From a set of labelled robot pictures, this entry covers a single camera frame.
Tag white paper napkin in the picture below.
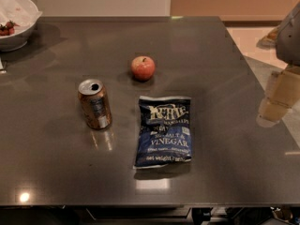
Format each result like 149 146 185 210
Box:
0 0 42 26

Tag white bowl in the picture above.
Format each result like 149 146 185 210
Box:
0 22 37 52

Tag blue Kettle chip bag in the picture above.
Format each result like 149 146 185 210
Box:
134 96 192 169

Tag red apple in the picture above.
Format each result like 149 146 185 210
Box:
130 56 156 82

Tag red strawberries in bowl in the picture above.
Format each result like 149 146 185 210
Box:
0 21 17 36

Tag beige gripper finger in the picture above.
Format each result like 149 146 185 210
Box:
257 65 300 123

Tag brown soda can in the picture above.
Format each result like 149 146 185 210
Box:
78 79 112 129

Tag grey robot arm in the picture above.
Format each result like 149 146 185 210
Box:
257 3 300 128

